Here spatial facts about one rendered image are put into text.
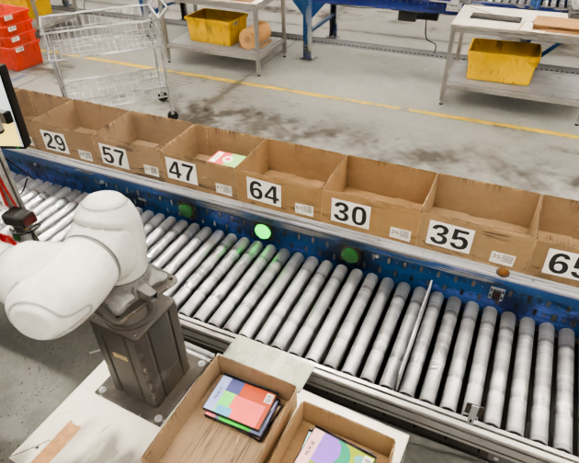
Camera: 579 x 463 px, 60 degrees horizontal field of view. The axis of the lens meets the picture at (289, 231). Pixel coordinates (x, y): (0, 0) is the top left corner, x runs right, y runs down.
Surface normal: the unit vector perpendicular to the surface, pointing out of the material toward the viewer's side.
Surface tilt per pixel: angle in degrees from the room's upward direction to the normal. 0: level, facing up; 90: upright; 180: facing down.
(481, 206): 89
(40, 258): 10
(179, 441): 0
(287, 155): 90
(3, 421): 0
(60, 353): 0
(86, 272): 53
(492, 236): 90
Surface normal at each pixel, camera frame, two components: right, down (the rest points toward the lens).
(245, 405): -0.02, -0.79
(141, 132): -0.41, 0.57
